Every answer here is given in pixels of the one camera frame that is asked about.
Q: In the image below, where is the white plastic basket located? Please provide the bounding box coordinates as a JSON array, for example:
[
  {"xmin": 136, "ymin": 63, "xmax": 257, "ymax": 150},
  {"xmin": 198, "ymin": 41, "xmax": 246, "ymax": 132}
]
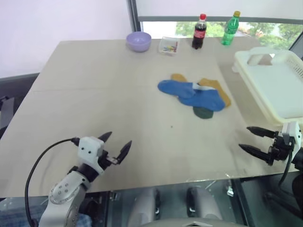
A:
[{"xmin": 232, "ymin": 46, "xmax": 303, "ymax": 126}]

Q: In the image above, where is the green bottle with yellow cap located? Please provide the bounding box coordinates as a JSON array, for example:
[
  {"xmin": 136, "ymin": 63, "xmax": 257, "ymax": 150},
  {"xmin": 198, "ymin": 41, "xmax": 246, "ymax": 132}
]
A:
[{"xmin": 221, "ymin": 10, "xmax": 241, "ymax": 46}]

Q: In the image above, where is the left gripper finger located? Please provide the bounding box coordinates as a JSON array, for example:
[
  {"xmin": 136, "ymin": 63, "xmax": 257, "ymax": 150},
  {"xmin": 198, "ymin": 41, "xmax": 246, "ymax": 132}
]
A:
[
  {"xmin": 98, "ymin": 131, "xmax": 113, "ymax": 143},
  {"xmin": 116, "ymin": 140, "xmax": 133, "ymax": 164}
]

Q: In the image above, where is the dark green sock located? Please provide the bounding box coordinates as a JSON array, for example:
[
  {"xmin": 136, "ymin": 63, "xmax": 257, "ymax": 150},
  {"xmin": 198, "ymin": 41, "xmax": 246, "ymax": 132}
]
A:
[{"xmin": 192, "ymin": 106, "xmax": 215, "ymax": 120}]

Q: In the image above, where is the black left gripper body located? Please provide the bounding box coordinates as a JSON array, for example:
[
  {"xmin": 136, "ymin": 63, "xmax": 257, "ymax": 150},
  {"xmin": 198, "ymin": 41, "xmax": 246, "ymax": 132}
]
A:
[{"xmin": 97, "ymin": 141, "xmax": 119, "ymax": 170}]

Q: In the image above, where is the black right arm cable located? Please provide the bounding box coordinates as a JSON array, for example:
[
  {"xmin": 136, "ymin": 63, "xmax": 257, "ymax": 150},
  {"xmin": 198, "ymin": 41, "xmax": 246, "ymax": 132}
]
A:
[{"xmin": 277, "ymin": 146, "xmax": 294, "ymax": 187}]

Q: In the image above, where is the purple plastic bowl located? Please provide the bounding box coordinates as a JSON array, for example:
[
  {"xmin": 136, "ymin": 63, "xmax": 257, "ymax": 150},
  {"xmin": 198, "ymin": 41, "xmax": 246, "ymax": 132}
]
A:
[{"xmin": 125, "ymin": 32, "xmax": 152, "ymax": 53}]

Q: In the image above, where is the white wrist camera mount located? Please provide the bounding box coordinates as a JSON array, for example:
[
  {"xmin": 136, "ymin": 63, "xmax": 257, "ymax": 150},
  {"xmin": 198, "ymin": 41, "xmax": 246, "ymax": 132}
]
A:
[
  {"xmin": 281, "ymin": 121, "xmax": 303, "ymax": 152},
  {"xmin": 77, "ymin": 136, "xmax": 105, "ymax": 171}
]

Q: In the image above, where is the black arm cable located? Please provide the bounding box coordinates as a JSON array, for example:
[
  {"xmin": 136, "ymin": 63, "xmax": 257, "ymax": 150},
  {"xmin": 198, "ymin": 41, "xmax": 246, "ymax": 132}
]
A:
[
  {"xmin": 25, "ymin": 137, "xmax": 80, "ymax": 227},
  {"xmin": 277, "ymin": 146, "xmax": 294, "ymax": 187}
]

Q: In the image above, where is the clear box with coloured clips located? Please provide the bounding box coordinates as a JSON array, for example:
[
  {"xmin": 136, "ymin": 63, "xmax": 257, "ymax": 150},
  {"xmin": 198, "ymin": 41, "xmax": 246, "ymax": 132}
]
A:
[{"xmin": 158, "ymin": 36, "xmax": 181, "ymax": 57}]

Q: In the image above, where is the blue sock with grey cuff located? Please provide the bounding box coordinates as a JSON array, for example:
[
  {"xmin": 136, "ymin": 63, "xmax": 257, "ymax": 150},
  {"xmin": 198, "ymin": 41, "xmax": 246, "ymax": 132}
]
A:
[{"xmin": 177, "ymin": 83, "xmax": 225, "ymax": 112}]

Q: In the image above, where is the cola bottle with red cap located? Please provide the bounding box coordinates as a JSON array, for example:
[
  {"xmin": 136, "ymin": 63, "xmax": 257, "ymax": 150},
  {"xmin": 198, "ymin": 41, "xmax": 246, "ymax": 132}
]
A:
[{"xmin": 191, "ymin": 13, "xmax": 208, "ymax": 51}]

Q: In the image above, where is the grey window frame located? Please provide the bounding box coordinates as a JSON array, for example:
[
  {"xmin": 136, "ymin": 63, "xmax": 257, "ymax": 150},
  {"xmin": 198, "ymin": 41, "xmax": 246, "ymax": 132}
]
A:
[{"xmin": 126, "ymin": 0, "xmax": 303, "ymax": 33}]

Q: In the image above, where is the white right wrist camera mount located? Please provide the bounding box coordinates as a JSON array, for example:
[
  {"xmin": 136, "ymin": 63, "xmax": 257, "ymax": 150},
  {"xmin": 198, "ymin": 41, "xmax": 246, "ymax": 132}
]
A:
[{"xmin": 281, "ymin": 121, "xmax": 303, "ymax": 152}]

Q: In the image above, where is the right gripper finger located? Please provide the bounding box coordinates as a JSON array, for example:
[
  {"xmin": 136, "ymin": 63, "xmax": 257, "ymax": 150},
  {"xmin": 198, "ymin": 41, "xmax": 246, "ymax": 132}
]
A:
[
  {"xmin": 246, "ymin": 126, "xmax": 276, "ymax": 139},
  {"xmin": 238, "ymin": 143, "xmax": 270, "ymax": 163}
]

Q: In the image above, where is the tan cloth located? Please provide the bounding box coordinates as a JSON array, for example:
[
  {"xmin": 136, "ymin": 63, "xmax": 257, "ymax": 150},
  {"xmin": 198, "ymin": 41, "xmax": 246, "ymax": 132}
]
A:
[{"xmin": 170, "ymin": 73, "xmax": 188, "ymax": 83}]

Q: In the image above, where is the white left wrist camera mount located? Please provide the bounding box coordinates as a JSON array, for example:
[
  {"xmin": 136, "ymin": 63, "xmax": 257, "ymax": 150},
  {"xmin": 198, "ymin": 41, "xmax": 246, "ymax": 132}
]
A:
[{"xmin": 77, "ymin": 136, "xmax": 105, "ymax": 171}]

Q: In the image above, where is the long mustard yellow sock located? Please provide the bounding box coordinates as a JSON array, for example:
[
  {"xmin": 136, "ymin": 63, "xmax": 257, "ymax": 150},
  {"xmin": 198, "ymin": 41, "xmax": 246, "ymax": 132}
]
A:
[{"xmin": 197, "ymin": 78, "xmax": 232, "ymax": 108}]

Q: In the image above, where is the dark grey chair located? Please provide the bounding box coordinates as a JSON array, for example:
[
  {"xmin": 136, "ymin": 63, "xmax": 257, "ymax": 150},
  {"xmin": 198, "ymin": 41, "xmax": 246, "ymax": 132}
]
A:
[{"xmin": 0, "ymin": 72, "xmax": 40, "ymax": 140}]

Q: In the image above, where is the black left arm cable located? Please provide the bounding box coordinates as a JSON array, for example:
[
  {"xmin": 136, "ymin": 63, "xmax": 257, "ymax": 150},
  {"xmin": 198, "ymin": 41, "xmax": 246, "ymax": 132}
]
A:
[{"xmin": 25, "ymin": 137, "xmax": 80, "ymax": 227}]

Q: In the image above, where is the grey robot torso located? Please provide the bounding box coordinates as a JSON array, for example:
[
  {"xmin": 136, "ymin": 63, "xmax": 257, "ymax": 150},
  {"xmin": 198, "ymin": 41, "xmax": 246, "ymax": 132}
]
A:
[{"xmin": 141, "ymin": 218, "xmax": 240, "ymax": 227}]

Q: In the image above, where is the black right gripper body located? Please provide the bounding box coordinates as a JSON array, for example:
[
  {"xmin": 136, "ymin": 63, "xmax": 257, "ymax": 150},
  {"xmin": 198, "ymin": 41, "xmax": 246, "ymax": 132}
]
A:
[{"xmin": 267, "ymin": 131, "xmax": 294, "ymax": 166}]

